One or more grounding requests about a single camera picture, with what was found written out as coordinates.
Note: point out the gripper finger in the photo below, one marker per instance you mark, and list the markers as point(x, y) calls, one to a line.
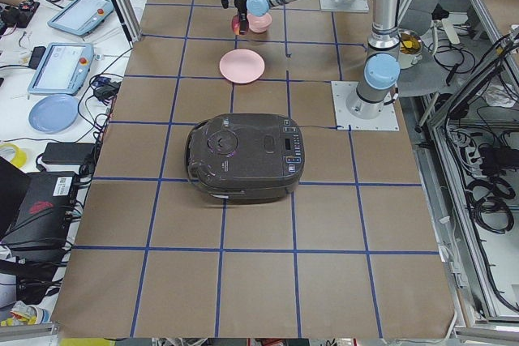
point(243, 23)

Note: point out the red apple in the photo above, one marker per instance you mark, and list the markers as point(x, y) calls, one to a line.
point(235, 25)

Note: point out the small pink bowl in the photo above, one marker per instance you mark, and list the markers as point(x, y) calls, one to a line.
point(259, 24)

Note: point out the pink plate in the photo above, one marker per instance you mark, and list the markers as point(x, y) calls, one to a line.
point(241, 66)

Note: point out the shiny metal bowl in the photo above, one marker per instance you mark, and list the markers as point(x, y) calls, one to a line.
point(410, 52)

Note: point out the blue plate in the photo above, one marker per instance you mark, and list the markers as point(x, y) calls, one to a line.
point(53, 113)

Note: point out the dark grey rice cooker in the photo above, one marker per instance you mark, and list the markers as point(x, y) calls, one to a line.
point(245, 156)

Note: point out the blue teach pendant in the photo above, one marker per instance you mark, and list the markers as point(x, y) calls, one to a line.
point(81, 17)
point(62, 69)

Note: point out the black power adapter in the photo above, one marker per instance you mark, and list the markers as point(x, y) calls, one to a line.
point(67, 153)

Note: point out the yellow tape roll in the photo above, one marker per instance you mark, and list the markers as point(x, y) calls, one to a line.
point(13, 154)

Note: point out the black laptop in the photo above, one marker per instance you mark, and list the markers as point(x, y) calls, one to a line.
point(36, 212)

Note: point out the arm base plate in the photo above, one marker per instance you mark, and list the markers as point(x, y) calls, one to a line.
point(348, 6)
point(353, 113)

